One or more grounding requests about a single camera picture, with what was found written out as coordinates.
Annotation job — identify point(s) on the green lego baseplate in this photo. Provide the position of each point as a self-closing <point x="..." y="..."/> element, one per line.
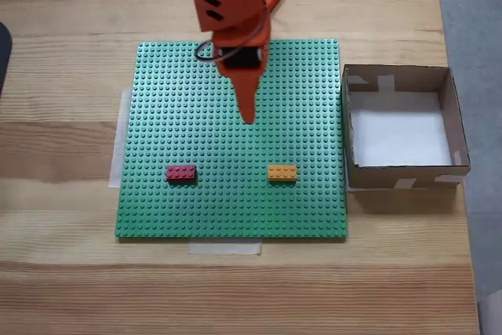
<point x="235" y="194"/>

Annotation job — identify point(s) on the red lego block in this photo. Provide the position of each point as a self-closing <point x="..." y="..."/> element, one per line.
<point x="181" y="173"/>

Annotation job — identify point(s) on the yellow lego block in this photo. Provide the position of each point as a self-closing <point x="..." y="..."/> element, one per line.
<point x="282" y="173"/>

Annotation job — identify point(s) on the long masking tape strip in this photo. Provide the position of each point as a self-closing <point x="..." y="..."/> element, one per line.
<point x="117" y="154"/>

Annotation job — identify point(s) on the short masking tape strip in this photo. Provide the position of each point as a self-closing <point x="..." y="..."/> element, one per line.
<point x="223" y="248"/>

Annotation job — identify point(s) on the open cardboard box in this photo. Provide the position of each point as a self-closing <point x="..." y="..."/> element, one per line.
<point x="400" y="135"/>

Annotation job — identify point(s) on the black flat object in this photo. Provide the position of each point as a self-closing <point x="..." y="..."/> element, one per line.
<point x="4" y="56"/>

